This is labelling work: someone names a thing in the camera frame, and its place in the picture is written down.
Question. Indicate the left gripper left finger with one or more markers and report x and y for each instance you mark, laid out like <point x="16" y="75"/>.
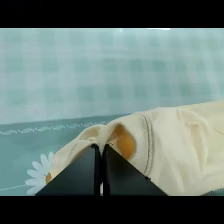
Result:
<point x="78" y="178"/>

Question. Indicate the cream T-shirt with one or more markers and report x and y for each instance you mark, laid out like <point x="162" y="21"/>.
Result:
<point x="180" y="146"/>

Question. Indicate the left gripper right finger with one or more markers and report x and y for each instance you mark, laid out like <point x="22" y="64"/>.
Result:
<point x="126" y="180"/>

